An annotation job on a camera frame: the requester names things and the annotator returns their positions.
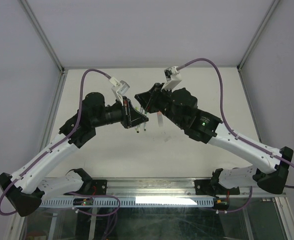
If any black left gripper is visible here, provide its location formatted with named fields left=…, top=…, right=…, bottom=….
left=91, top=94, right=148, bottom=128

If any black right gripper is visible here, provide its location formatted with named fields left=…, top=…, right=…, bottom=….
left=133, top=85, right=184, bottom=130

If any orange capped grey highlighter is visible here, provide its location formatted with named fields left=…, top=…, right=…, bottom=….
left=157, top=112, right=163, bottom=127

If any silver pen lime end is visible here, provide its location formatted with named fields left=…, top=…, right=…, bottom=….
left=135, top=107, right=140, bottom=133

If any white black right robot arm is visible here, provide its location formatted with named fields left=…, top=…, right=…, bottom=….
left=134, top=83, right=293, bottom=197

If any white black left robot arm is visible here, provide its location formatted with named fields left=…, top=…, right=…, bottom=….
left=0, top=92, right=149, bottom=217

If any small circuit board left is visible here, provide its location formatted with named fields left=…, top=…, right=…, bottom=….
left=73, top=198, right=94, bottom=207

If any small circuit board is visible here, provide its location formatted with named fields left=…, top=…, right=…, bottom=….
left=73, top=198, right=94, bottom=207
left=213, top=198, right=230, bottom=211

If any small circuit board right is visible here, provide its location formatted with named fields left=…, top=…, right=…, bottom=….
left=213, top=198, right=230, bottom=211

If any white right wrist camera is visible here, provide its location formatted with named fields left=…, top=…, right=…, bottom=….
left=161, top=66, right=182, bottom=91

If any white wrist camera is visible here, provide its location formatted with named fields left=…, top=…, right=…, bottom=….
left=109, top=77, right=130, bottom=103
left=161, top=66, right=182, bottom=91

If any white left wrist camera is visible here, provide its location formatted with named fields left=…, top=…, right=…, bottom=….
left=109, top=77, right=130, bottom=103

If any aluminium table edge rail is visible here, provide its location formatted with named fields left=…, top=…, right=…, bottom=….
left=20, top=177, right=287, bottom=201

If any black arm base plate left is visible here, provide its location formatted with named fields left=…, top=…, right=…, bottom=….
left=73, top=179, right=107, bottom=196

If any white slotted cable duct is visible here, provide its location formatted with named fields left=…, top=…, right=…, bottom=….
left=40, top=196, right=214, bottom=208

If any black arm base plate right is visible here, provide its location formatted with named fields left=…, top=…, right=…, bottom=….
left=194, top=179, right=240, bottom=197

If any right aluminium frame post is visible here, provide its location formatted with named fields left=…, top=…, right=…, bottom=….
left=237, top=0, right=282, bottom=72

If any aluminium frame post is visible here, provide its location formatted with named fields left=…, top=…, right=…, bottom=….
left=237, top=0, right=282, bottom=72
left=18, top=0, right=64, bottom=73

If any left aluminium frame post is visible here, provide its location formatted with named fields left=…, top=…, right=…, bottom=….
left=18, top=0, right=64, bottom=73

